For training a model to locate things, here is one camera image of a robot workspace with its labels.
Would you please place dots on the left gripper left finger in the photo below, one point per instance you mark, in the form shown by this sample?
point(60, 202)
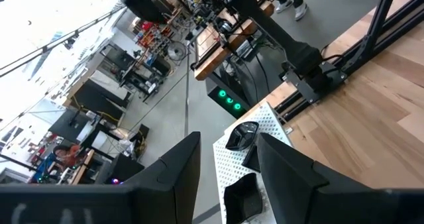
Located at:
point(172, 184)

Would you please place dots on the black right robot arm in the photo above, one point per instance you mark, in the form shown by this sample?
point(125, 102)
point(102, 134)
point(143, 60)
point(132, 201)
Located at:
point(281, 41)

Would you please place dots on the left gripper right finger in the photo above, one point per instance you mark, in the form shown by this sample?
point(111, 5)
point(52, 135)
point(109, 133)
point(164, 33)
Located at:
point(288, 184)

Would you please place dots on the wooden workbench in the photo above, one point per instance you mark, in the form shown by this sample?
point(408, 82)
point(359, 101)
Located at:
point(212, 61)

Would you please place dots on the grey round fan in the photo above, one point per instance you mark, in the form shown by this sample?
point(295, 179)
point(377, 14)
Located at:
point(176, 51)

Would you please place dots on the black desk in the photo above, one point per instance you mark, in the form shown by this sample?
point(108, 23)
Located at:
point(96, 99)

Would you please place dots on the black computer with green lights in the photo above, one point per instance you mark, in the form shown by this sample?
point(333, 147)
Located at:
point(215, 99)

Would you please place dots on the black wavy square mini plate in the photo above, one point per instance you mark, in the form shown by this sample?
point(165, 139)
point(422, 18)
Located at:
point(243, 199)

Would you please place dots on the white perforated metal shelf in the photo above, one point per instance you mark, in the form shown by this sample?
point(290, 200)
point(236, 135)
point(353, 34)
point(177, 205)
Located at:
point(275, 118)

